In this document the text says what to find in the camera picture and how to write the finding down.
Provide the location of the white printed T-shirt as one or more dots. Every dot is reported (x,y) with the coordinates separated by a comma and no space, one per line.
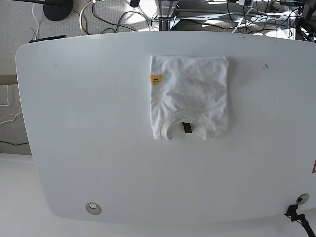
(190,91)

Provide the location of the left table grommet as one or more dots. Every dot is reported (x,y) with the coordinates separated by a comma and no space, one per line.
(93,208)

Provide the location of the table grommet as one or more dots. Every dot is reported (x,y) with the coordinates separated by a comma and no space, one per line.
(93,208)
(302,198)

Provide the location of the black round stand base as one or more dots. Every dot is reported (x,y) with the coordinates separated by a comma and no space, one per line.
(57,10)

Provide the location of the red warning sticker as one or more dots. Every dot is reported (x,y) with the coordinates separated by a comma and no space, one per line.
(314,167)

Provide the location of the right table grommet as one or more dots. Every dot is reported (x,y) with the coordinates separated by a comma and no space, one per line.
(302,198)

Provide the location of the aluminium table post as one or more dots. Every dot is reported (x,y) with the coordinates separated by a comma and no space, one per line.
(167,11)

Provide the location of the black clamp mount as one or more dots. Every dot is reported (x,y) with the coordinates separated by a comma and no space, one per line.
(300,218)

